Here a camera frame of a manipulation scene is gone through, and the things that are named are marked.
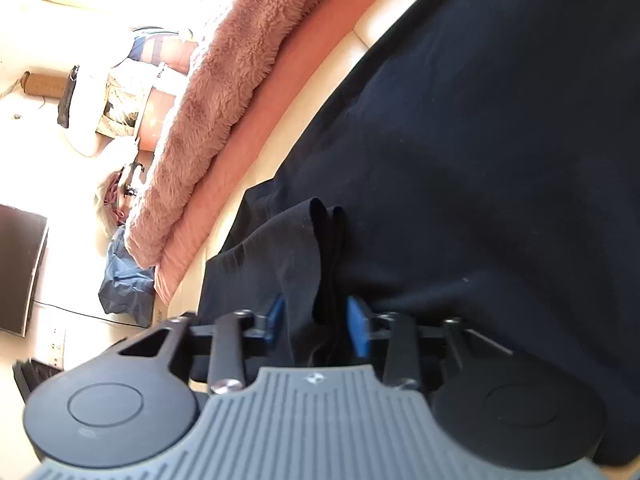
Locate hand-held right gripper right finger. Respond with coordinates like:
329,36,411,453
346,296,501,392

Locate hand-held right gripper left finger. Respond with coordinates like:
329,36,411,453
107,296,287,395

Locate black pants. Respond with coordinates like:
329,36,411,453
192,0,640,467

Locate blue cloth bag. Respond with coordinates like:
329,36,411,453
98,227,157,329

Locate salmon pink bed sheet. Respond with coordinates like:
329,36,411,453
154,0,463,307

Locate pile of light clothes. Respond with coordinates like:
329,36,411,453
94,170,142,238

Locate pink fluffy blanket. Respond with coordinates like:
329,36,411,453
124,0,363,267

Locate orange plastic storage bin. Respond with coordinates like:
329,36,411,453
136,40,201,154

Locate black flat screen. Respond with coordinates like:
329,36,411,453
0,203,50,339

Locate stack of bedding bundles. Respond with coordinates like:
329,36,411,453
64,27,193,159

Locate white wall socket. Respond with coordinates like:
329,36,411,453
47,327,67,369

